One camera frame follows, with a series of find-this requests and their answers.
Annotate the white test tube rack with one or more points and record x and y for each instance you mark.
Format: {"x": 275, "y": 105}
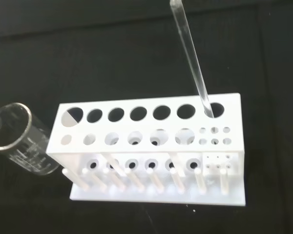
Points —
{"x": 146, "y": 126}

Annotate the black bench cloth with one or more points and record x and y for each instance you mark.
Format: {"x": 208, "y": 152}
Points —
{"x": 112, "y": 48}

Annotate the small clear glass beaker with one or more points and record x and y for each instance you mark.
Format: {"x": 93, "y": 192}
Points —
{"x": 31, "y": 151}

